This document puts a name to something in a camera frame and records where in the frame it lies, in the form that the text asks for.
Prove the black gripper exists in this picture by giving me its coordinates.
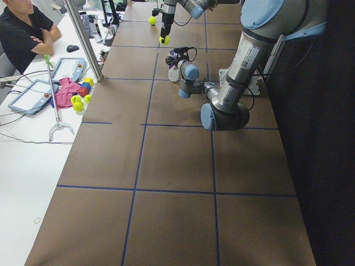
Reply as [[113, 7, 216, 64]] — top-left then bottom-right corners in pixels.
[[165, 47, 191, 67], [159, 12, 175, 42]]

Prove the clear Wilson tennis ball can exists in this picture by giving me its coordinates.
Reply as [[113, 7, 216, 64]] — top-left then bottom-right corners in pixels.
[[168, 61, 182, 82]]

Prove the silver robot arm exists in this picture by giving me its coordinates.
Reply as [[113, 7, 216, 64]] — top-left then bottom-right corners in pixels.
[[165, 1, 329, 131], [157, 0, 217, 45]]

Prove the yellow tennis ball on desk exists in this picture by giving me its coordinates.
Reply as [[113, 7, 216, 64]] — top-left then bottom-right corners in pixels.
[[73, 101, 84, 112]]

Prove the yellow wooden cube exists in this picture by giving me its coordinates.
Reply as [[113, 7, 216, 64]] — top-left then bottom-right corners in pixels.
[[82, 77, 94, 87]]

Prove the blue wooden cube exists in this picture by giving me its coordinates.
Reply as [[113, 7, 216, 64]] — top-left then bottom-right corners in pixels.
[[81, 82, 92, 91]]

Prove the black computer mouse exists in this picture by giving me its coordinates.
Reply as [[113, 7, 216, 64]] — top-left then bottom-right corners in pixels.
[[66, 45, 79, 53]]

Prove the far teach pendant tablet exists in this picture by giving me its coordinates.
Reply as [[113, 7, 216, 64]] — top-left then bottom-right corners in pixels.
[[52, 58, 86, 82]]

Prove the teach pendant tablet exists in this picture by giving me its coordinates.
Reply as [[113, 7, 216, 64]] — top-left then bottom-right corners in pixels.
[[52, 58, 86, 82], [8, 79, 52, 115]]

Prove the red wooden cube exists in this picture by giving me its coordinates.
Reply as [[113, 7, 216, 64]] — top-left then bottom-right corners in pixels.
[[77, 86, 89, 97]]

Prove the grabber reacher tool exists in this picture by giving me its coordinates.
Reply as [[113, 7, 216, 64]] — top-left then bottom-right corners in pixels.
[[44, 55, 74, 142]]

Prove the pink cloth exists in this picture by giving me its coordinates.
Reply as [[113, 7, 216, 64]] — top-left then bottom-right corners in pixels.
[[55, 77, 81, 109]]

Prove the brown paper table cover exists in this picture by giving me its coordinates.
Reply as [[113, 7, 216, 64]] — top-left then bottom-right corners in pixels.
[[26, 3, 315, 265]]

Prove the seated person in black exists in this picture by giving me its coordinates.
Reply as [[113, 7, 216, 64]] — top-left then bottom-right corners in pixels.
[[1, 0, 62, 74]]

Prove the near teach pendant tablet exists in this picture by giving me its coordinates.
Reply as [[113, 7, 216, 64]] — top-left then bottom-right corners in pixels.
[[8, 79, 52, 115]]

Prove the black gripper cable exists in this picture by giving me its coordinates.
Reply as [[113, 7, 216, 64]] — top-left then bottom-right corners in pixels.
[[177, 46, 198, 63]]

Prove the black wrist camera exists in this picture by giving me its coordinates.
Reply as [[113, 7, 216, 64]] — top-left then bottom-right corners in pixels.
[[151, 8, 163, 17]]

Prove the aluminium frame post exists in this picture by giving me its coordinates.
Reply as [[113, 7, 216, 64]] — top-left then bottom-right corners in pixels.
[[63, 0, 103, 82]]

